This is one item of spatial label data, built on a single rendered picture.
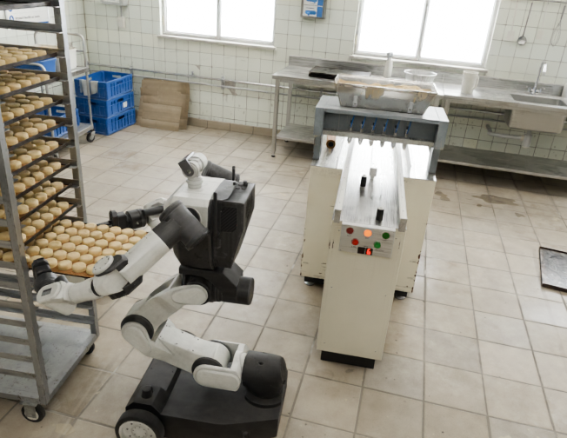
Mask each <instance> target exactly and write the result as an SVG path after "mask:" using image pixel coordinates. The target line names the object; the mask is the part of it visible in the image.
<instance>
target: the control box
mask: <svg viewBox="0 0 567 438"><path fill-rule="evenodd" d="M347 228H353V230H354V231H353V233H352V234H348V233H347V231H346V229H347ZM365 230H369V231H370V232H371V235H370V236H366V235H365V234H364V231H365ZM383 233H388V234H389V235H390V237H389V238H388V239H384V238H383V237H382V235H383ZM395 234H396V229H394V228H387V227H381V226H375V225H369V224H362V223H355V222H344V221H343V222H342V228H341V235H340V242H339V249H338V250H340V251H345V252H351V253H358V254H361V253H360V252H362V251H360V252H359V250H360V248H363V253H362V254H364V255H367V252H368V251H367V249H370V252H368V254H370V256H381V257H387V258H391V253H392V249H393V243H394V239H395ZM353 239H358V245H353V244H352V240H353ZM375 242H380V244H381V247H380V248H379V249H376V248H375V247H374V243H375Z"/></svg>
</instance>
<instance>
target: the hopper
mask: <svg viewBox="0 0 567 438"><path fill-rule="evenodd" d="M333 83H334V84H335V88H336V91H337V96H338V99H339V102H340V105H341V106H344V107H352V108H360V109H368V110H383V111H391V112H400V113H408V114H416V115H423V114H424V113H425V111H426V110H427V109H428V108H429V106H430V104H431V103H432V102H433V100H434V99H435V97H436V96H437V94H438V91H437V88H436V86H435V84H434V83H424V82H415V81H406V80H397V79H389V78H381V77H372V76H355V75H346V74H337V76H336V78H335V80H334V82H333ZM373 83H380V84H381V86H382V87H376V86H367V85H371V84H373ZM359 84H360V85H359ZM361 84H362V85H361ZM385 84H386V85H385ZM392 84H394V85H392ZM403 84H404V85H407V86H418V87H420V89H421V90H426V91H429V92H426V91H417V90H401V89H392V88H385V87H383V86H393V87H396V88H398V87H400V85H403Z"/></svg>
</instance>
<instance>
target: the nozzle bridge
mask: <svg viewBox="0 0 567 438"><path fill-rule="evenodd" d="M353 116H355V117H354V120H353V130H352V132H349V127H350V120H352V118H353ZM365 117H366V118H365ZM364 118H365V121H364V132H363V133H360V126H361V124H362V121H363V120H364ZM376 118H377V121H376ZM387 119H389V121H388V123H387ZM399 120H400V123H399V125H398V128H397V137H393V132H394V128H395V125H397V124H398V121H399ZM375 121H376V124H375V126H376V128H375V132H374V133H375V134H374V135H372V134H371V133H370V132H371V127H372V124H373V123H374V122H375ZM410 122H411V125H410ZM385 123H387V126H386V134H385V136H382V131H383V126H384V124H385ZM409 125H410V129H409V135H408V138H404V133H405V130H406V127H407V126H409ZM448 126H449V120H448V118H447V116H446V114H445V112H444V109H443V108H438V107H429V108H428V109H427V110H426V111H425V113H424V114H423V115H416V114H408V113H400V112H391V111H383V110H375V109H360V108H352V107H344V106H341V105H340V102H339V99H338V96H324V95H322V97H321V99H320V100H319V102H318V104H317V106H316V112H315V121H314V130H313V135H315V139H314V149H313V157H312V159H314V160H319V158H320V156H321V153H322V144H323V136H324V135H329V136H343V137H351V138H358V139H366V140H373V141H381V142H389V143H403V144H410V145H418V146H425V147H430V155H429V160H428V164H427V170H428V174H433V175H435V174H436V169H437V162H438V158H439V153H440V150H444V143H445V138H446V135H447V130H448Z"/></svg>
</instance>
